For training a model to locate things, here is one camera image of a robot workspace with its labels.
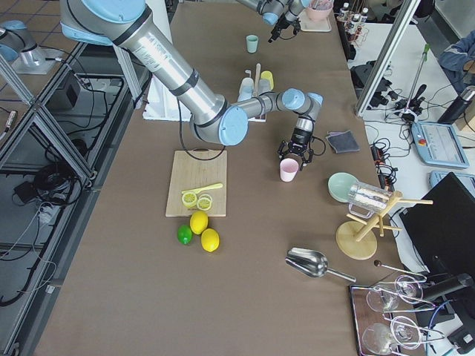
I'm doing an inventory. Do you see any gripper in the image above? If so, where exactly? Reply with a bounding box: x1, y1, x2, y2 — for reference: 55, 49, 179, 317
268, 9, 301, 43
278, 128, 314, 171

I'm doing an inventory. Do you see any pink cup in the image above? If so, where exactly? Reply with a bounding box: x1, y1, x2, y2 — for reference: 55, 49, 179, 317
280, 158, 300, 182

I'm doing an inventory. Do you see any mint green cup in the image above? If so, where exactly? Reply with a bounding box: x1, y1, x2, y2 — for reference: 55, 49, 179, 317
246, 34, 259, 53

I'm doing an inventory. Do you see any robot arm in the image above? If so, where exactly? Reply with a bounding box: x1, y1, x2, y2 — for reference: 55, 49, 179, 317
237, 0, 311, 43
60, 1, 323, 166

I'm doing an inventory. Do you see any yellow cup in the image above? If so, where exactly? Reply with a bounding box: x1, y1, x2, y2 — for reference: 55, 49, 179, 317
259, 70, 274, 92

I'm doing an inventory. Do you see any white cup holder rack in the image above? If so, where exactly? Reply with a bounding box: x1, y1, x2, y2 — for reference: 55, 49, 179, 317
244, 63, 277, 122

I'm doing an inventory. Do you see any light blue cup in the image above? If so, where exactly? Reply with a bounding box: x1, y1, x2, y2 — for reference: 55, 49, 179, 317
237, 77, 254, 102

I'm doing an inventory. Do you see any cream tray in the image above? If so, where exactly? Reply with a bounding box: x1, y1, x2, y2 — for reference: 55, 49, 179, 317
300, 16, 332, 33

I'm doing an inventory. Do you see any pink bowl of ice cubes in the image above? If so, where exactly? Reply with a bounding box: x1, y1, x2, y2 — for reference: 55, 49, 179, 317
305, 0, 334, 22

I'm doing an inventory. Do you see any grey cloth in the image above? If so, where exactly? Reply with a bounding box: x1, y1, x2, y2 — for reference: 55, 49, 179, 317
326, 131, 360, 154

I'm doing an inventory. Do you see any green bowl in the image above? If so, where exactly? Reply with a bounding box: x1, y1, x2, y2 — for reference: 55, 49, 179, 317
327, 172, 358, 203

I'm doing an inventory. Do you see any clear plastic pitcher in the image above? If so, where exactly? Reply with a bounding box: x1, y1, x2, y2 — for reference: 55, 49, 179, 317
348, 181, 392, 219

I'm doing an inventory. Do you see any lemon slice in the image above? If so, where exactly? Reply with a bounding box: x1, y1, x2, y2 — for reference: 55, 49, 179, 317
181, 191, 198, 208
196, 194, 213, 211

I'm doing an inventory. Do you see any yellow plastic knife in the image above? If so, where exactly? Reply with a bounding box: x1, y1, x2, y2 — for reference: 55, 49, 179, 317
181, 182, 223, 194

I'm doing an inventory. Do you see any wooden mug tree stand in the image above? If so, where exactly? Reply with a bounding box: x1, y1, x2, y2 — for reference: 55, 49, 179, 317
335, 191, 433, 260

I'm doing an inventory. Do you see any wooden cutting board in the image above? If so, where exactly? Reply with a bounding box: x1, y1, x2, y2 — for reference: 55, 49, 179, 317
166, 150, 227, 217

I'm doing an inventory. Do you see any metal scoop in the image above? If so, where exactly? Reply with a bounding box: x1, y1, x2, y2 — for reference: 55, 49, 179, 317
285, 247, 356, 283

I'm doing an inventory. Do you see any yellow lemon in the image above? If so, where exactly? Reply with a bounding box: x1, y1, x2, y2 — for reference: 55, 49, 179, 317
201, 228, 220, 252
189, 211, 209, 235

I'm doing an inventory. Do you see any green lime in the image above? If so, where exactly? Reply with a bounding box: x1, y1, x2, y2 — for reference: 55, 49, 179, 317
177, 225, 193, 245

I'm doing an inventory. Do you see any blue teach pendant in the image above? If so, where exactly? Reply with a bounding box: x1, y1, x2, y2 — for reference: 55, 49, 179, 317
429, 171, 470, 194
410, 122, 470, 169

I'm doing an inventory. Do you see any black monitor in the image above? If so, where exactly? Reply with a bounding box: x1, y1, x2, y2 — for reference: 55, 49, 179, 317
399, 191, 474, 276

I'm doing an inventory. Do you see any wine glass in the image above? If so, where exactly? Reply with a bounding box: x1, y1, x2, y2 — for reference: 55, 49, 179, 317
361, 316, 422, 355
366, 274, 422, 313

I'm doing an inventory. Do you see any aluminium frame post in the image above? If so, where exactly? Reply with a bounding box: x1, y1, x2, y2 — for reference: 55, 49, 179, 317
355, 0, 420, 119

